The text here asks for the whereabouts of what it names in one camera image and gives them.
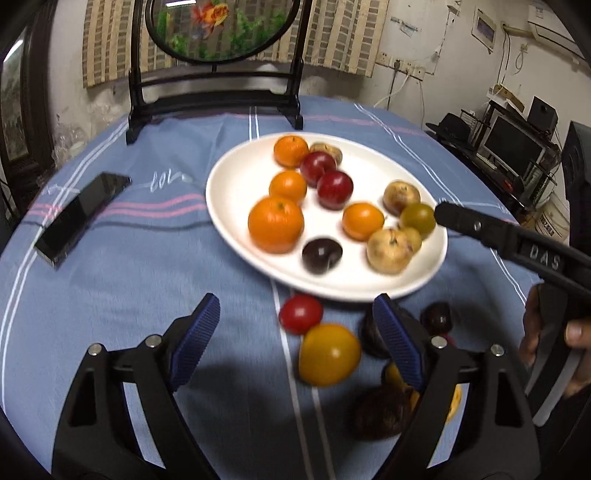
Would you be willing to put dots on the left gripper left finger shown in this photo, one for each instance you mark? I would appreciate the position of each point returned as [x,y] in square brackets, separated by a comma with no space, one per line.
[189,337]

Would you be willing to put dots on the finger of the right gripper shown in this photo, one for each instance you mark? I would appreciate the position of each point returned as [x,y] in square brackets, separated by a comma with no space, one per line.
[490,231]

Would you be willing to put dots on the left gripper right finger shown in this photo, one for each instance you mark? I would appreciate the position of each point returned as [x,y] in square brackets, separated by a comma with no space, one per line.
[412,370]

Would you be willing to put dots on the dark purple mangosteen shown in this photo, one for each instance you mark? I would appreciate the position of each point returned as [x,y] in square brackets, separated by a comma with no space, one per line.
[390,405]

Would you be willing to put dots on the yellow-orange fruit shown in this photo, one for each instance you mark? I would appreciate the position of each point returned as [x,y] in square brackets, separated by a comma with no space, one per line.
[329,354]

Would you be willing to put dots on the cracked beige fruit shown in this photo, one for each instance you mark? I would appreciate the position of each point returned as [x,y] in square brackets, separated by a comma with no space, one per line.
[389,251]

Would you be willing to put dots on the yellow-green citrus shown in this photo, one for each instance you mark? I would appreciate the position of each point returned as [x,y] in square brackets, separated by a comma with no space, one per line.
[419,216]

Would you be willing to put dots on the small yellow-green lime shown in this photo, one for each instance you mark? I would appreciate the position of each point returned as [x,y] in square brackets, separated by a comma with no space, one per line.
[414,237]

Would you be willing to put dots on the pale tan passion fruit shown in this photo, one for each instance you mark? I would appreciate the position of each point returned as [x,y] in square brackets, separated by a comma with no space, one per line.
[398,195]

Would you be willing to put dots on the dark purple plum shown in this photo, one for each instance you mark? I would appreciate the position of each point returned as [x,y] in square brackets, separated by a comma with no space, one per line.
[321,255]

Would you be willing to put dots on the large orange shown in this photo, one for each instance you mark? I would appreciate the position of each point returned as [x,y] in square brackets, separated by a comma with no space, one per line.
[275,224]

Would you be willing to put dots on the orange round citrus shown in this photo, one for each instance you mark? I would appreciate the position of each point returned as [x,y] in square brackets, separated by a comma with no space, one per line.
[361,220]

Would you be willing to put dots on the small orange kumquat-like fruit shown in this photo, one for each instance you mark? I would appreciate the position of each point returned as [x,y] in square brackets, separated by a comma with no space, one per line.
[289,184]

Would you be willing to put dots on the large red plum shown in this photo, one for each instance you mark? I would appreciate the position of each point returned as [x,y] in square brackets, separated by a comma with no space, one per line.
[316,164]

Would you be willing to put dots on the small mandarin orange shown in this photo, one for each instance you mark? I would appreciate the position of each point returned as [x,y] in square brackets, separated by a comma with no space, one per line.
[290,150]

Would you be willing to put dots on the large tan passion fruit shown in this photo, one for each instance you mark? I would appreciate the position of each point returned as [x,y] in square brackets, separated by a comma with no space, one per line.
[330,149]

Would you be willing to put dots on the dark flat mangosteen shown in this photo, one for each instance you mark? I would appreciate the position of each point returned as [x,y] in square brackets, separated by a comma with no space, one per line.
[371,336]

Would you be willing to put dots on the white plastic bucket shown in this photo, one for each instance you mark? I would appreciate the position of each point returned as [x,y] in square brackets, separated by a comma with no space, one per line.
[553,219]

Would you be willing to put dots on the blue striped tablecloth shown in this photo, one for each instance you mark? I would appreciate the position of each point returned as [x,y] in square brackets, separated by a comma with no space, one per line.
[154,253]

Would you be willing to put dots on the computer monitor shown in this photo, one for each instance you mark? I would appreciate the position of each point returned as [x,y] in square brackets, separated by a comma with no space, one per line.
[509,145]

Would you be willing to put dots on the small red tomato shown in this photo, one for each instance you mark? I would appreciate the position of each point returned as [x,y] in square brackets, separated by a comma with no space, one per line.
[300,313]

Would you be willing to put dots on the black speaker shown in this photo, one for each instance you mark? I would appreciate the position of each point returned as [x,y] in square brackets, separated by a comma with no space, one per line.
[543,117]

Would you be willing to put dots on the white oval plate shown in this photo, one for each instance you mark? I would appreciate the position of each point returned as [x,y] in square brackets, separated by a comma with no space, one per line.
[242,176]

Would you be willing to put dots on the black smartphone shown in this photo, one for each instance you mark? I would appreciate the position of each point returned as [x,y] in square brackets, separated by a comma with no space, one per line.
[60,237]

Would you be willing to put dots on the dark framed painting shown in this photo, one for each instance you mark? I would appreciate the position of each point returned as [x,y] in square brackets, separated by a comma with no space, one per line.
[25,122]

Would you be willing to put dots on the beige checkered curtain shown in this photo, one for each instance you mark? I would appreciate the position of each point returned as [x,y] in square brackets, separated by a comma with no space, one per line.
[341,35]

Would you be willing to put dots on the round goldfish screen stand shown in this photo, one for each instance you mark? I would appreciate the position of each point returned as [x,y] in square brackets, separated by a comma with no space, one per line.
[286,103]

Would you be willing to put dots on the wall power strip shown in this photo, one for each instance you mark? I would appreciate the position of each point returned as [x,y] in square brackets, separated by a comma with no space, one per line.
[412,68]

